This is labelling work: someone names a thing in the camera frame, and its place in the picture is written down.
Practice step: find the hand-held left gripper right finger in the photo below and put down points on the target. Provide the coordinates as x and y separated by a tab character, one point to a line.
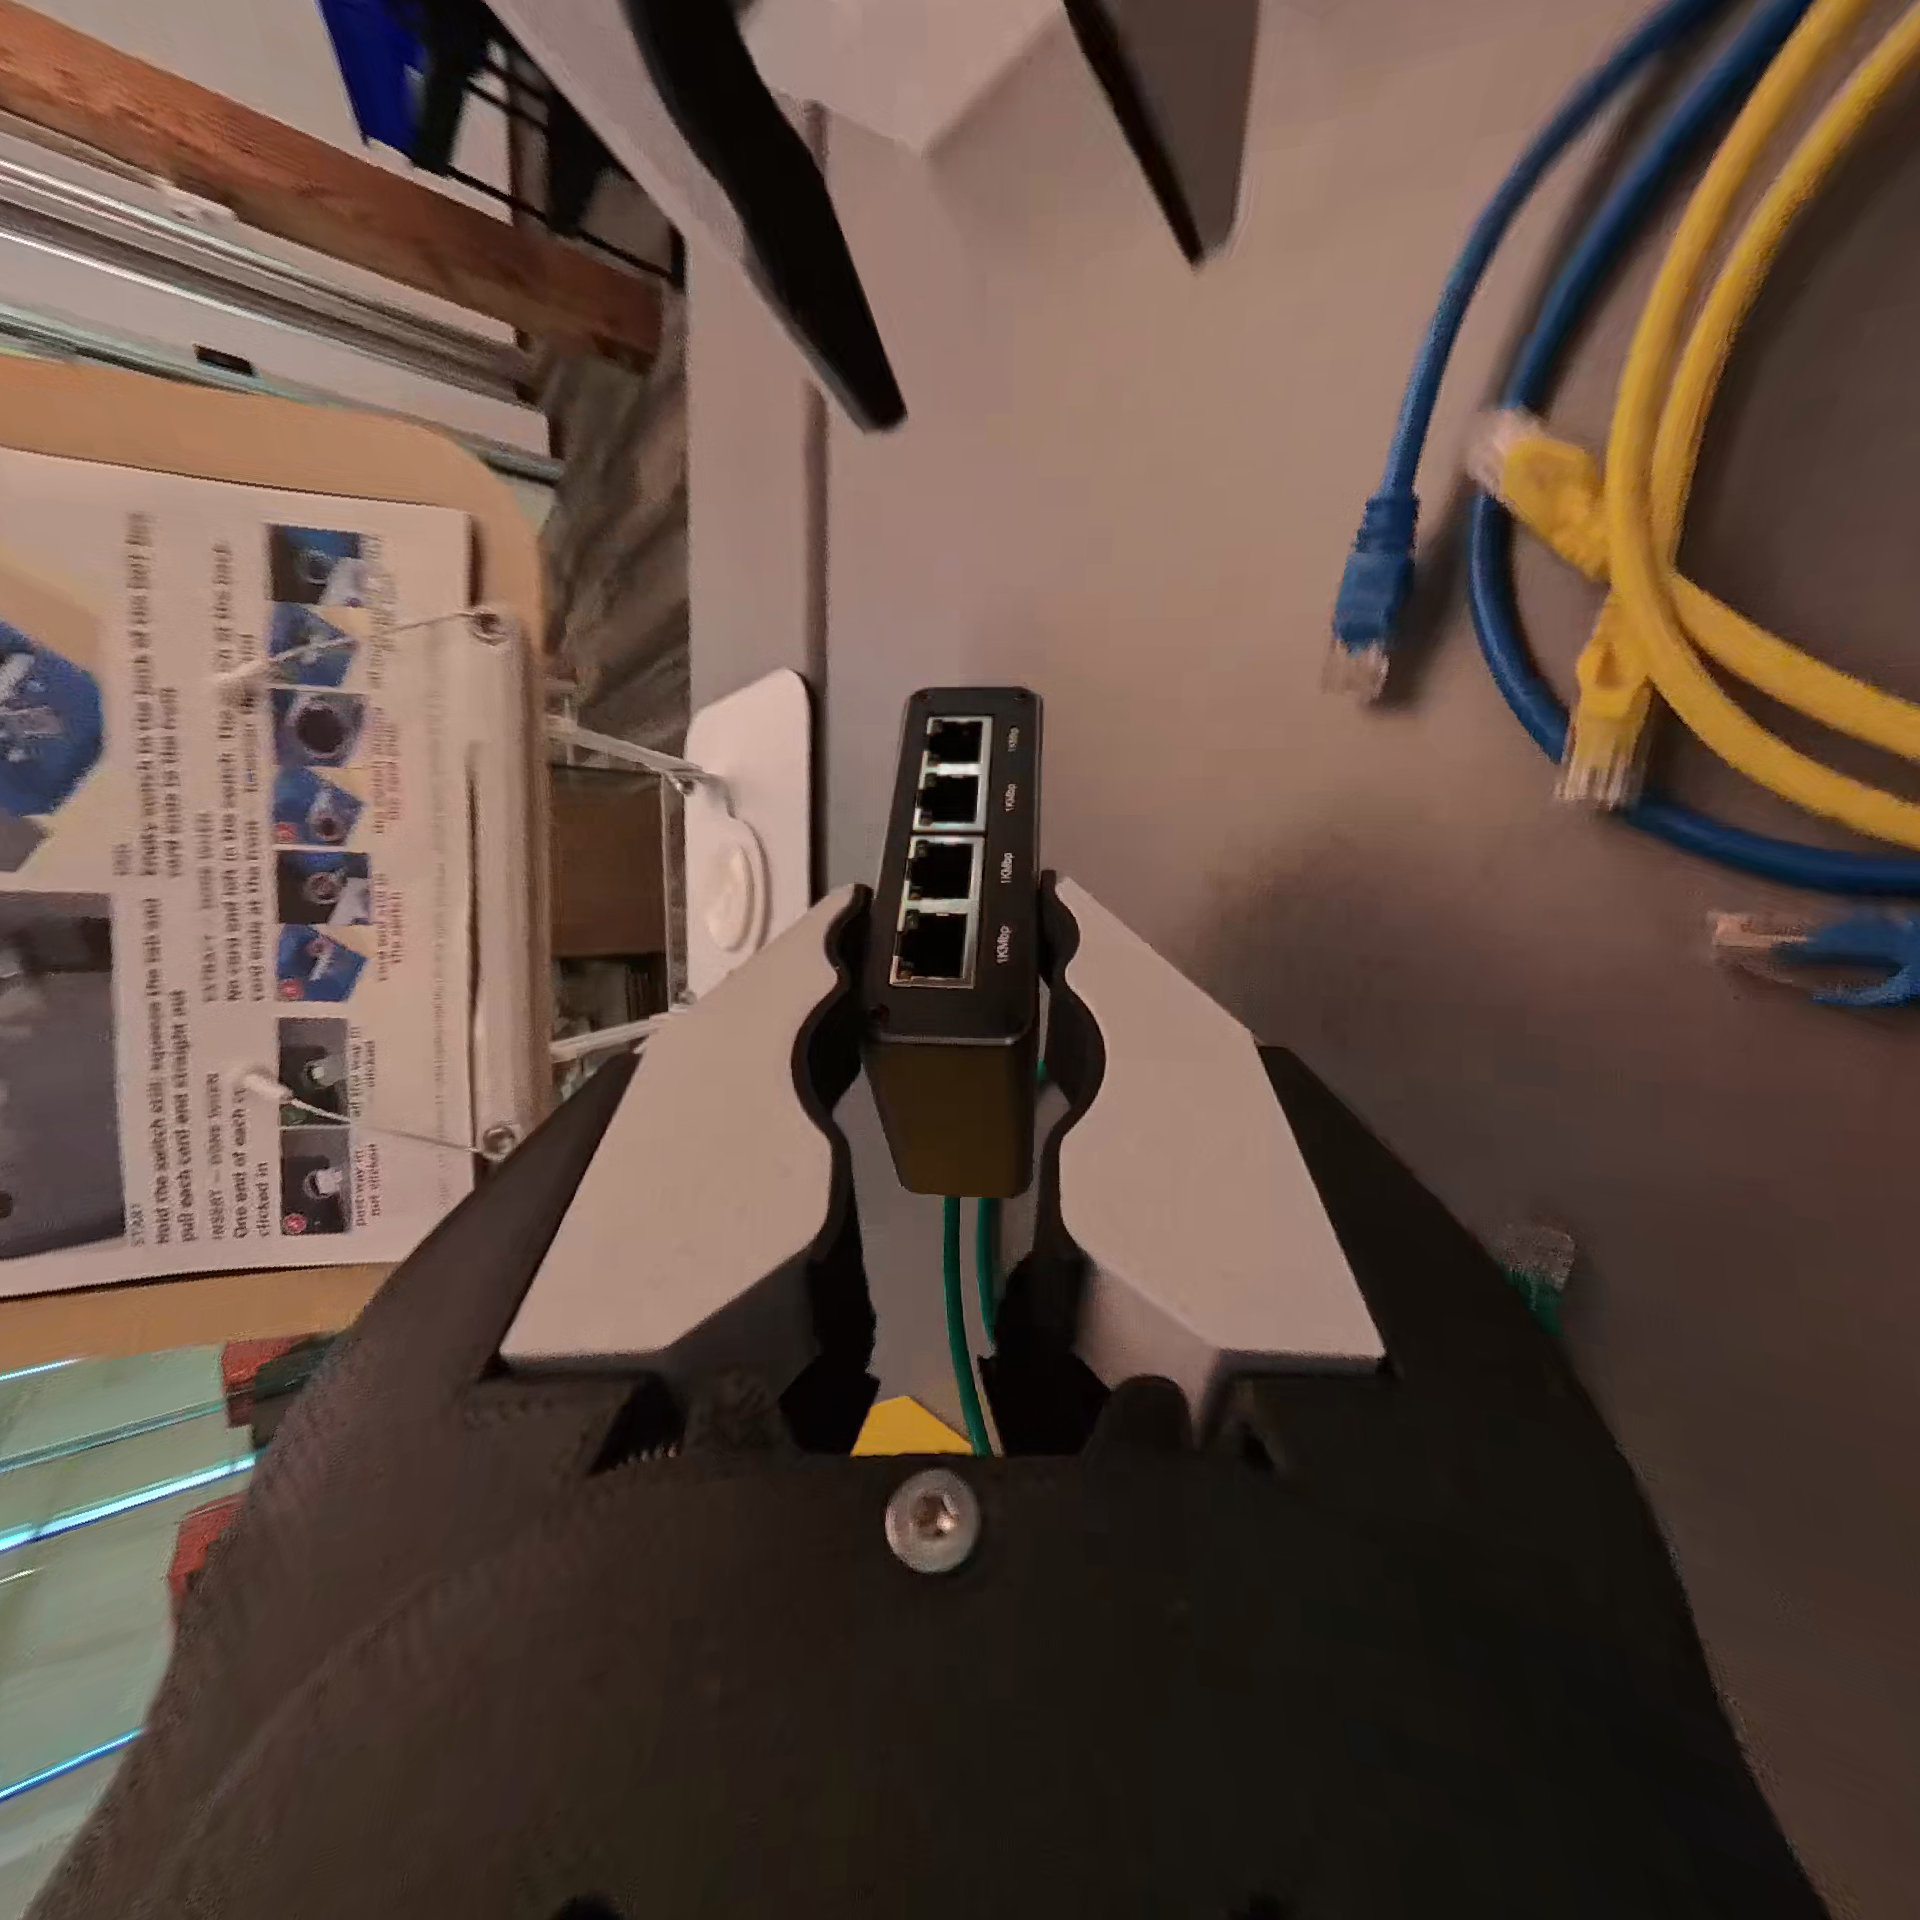
1215	1200

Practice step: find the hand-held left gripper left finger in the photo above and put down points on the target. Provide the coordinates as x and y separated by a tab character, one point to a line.
675	1200

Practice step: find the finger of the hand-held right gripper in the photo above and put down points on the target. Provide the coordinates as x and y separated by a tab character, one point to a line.
1186	106
751	164

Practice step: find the yellow plastic bin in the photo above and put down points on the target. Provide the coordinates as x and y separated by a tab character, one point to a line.
908	1428

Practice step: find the black ethernet splitter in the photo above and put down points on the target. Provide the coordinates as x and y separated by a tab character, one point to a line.
954	931

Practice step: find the blue storage bin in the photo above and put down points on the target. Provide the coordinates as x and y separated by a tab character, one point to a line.
377	59

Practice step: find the wooden post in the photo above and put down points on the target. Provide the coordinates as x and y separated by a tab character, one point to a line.
301	210

